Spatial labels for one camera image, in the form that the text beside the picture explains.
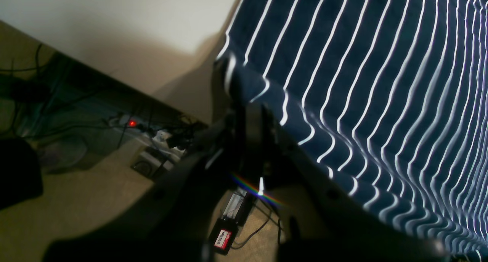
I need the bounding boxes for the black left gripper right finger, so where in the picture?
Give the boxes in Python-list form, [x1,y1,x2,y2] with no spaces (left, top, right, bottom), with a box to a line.
[246,104,450,262]

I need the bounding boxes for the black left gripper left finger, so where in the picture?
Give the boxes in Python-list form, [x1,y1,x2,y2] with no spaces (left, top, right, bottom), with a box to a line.
[42,106,246,262]

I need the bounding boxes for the navy white striped t-shirt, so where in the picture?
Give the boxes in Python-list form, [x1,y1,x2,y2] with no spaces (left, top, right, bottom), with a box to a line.
[218,0,488,262]

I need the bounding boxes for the black power adapter red label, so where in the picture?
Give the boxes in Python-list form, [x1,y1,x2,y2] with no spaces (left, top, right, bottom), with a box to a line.
[209,190,257,256]

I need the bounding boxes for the white power strip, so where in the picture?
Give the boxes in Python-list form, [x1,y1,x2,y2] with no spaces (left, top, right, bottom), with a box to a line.
[105,114,186,158]

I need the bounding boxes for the tangled black floor cables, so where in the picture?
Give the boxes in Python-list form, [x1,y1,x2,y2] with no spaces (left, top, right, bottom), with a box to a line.
[0,43,206,156]

